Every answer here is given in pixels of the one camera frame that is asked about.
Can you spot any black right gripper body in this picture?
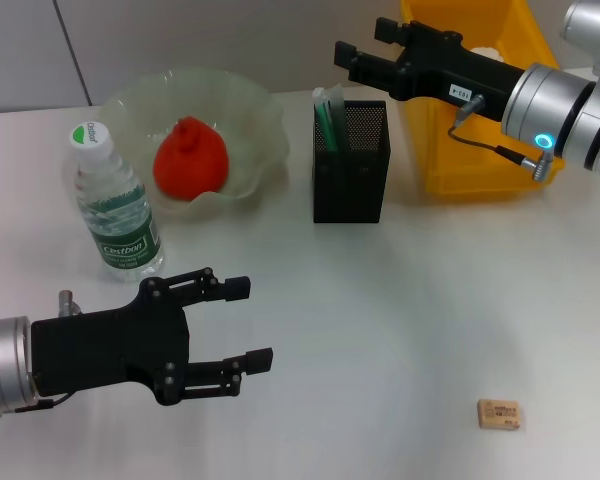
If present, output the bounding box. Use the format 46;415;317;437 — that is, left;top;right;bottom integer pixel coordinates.
387;22;527;125

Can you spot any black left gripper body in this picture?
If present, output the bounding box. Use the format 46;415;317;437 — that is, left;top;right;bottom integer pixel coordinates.
31;294;192;406

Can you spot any white paper ball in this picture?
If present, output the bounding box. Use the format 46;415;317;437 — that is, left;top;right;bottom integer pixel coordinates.
472;45;506;64

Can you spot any grey marker pen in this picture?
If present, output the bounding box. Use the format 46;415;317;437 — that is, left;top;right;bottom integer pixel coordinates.
328;82;351;151

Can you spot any green utility knife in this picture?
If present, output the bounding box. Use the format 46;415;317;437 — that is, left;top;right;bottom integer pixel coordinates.
312;87;340;153

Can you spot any clear green-label water bottle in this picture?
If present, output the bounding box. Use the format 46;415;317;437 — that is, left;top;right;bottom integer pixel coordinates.
68;122;165;284

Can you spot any red-orange toy orange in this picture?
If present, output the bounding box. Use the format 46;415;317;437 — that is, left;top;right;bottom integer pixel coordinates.
153;115;230;202

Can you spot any beige eraser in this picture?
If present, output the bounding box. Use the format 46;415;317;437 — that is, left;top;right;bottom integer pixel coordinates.
476;398;524;430

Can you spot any black mesh pen holder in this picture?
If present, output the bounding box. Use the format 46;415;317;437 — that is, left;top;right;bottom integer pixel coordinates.
312;99;392;225

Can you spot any pale green glass fruit bowl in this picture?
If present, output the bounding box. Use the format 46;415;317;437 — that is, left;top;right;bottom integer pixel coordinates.
97;67;291;226

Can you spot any yellow plastic bin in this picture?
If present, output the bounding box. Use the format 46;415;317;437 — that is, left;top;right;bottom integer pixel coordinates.
398;0;577;202

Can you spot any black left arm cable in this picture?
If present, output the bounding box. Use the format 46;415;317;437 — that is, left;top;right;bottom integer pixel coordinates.
13;391;75;415

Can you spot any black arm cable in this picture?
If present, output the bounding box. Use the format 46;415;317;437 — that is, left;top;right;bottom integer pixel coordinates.
13;391;75;415
447;94;557;182

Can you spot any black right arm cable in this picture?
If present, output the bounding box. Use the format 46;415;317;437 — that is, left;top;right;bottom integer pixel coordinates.
447;94;557;182

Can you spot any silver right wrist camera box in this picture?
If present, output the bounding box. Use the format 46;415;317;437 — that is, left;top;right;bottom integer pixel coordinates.
559;0;600;84

